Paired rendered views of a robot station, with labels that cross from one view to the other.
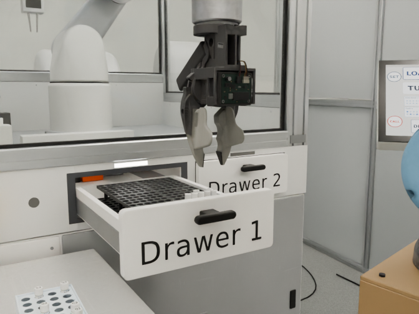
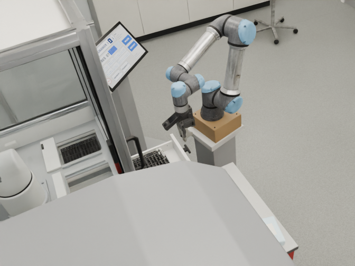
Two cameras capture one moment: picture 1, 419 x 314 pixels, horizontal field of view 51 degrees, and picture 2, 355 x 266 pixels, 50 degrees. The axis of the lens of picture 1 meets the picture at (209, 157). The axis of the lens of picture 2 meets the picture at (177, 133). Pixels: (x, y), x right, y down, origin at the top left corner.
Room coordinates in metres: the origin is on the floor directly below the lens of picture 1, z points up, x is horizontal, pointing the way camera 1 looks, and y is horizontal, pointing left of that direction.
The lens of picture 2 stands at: (0.34, 1.46, 2.44)
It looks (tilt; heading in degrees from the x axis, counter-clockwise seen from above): 43 degrees down; 284
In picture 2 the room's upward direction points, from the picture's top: 10 degrees counter-clockwise
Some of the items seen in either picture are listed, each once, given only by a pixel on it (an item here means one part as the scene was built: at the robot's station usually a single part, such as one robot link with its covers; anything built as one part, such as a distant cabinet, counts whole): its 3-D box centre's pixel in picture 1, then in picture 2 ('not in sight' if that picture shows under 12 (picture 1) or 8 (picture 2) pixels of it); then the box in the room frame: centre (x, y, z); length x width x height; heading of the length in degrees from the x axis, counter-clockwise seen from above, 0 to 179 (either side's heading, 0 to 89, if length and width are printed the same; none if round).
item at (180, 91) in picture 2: not in sight; (179, 93); (0.67, -0.01, 1.30); 0.09 x 0.08 x 0.11; 50
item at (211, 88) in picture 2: not in sight; (212, 93); (0.55, -0.36, 1.03); 0.13 x 0.12 x 0.14; 140
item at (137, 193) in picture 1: (154, 205); (149, 169); (0.88, 0.11, 0.87); 0.22 x 0.18 x 0.06; 31
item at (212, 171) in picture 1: (244, 177); not in sight; (1.14, -0.09, 0.87); 0.29 x 0.02 x 0.11; 121
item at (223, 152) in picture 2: not in sight; (216, 164); (0.56, -0.36, 0.38); 0.30 x 0.30 x 0.76; 45
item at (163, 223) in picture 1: (203, 229); (181, 155); (0.71, 0.01, 0.87); 0.29 x 0.02 x 0.11; 121
